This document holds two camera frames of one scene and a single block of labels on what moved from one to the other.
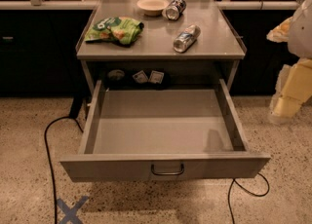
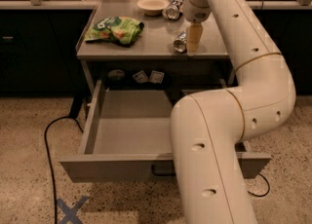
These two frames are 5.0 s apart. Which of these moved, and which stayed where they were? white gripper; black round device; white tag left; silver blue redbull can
Moved: white gripper
Stayed: white tag left; silver blue redbull can; black round device
